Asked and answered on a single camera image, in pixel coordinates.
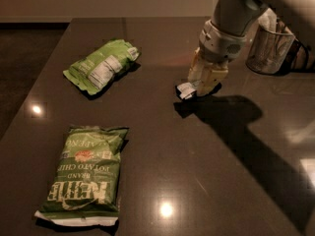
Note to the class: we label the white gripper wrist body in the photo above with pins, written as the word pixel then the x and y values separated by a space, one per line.
pixel 219 44

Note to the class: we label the white napkin in cup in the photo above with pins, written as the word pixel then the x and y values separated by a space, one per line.
pixel 268 20

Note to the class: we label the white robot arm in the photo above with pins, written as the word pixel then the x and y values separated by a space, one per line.
pixel 237 16

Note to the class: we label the green Kettle jalapeno chip bag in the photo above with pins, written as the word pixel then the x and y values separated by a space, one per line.
pixel 84 189

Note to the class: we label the wire mesh cup holder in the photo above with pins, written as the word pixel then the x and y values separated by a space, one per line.
pixel 269 49

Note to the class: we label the blueberry rxbar dark wrapper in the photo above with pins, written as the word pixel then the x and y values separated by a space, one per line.
pixel 186 91

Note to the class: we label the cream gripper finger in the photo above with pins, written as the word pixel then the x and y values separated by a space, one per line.
pixel 196 67
pixel 212 75

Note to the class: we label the light green chip bag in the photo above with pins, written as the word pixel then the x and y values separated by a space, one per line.
pixel 96 71

